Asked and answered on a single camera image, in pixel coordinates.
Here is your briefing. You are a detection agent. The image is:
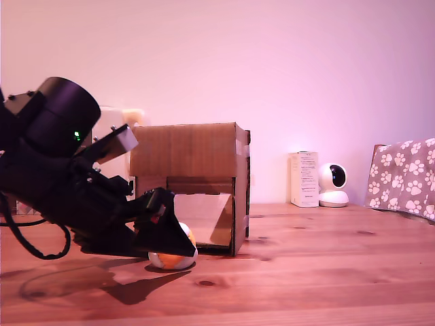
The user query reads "black looping cable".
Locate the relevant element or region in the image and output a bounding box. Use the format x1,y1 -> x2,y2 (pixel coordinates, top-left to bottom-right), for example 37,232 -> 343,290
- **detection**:
0,192 -> 72,261

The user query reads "orange and white footbag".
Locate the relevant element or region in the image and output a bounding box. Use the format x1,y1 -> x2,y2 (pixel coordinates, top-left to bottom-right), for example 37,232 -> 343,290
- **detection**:
148,222 -> 199,272

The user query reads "grey gripper camera box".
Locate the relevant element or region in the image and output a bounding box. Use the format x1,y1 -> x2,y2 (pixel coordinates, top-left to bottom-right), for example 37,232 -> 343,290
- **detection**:
73,123 -> 140,170

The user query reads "white printed carton box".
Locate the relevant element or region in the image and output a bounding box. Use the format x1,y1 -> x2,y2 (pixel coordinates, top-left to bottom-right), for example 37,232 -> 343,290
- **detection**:
288,151 -> 321,209

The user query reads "cardboard dice tower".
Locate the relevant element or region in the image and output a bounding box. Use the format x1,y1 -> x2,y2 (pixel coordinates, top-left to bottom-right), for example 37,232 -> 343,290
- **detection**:
128,122 -> 253,258

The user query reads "thin black cable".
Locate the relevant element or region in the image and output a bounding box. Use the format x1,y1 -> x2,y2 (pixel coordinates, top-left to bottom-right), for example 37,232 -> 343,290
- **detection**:
0,218 -> 47,228

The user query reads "small white round camera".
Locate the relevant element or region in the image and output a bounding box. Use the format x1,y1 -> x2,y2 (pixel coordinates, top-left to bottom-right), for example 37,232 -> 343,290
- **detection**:
317,162 -> 351,209

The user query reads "white electric kettle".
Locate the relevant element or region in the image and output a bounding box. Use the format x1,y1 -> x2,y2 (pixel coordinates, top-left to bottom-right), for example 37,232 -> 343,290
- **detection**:
90,105 -> 146,200

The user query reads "paw print cloth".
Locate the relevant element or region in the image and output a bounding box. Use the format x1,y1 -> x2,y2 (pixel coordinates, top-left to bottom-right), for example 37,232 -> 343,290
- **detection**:
364,137 -> 435,223

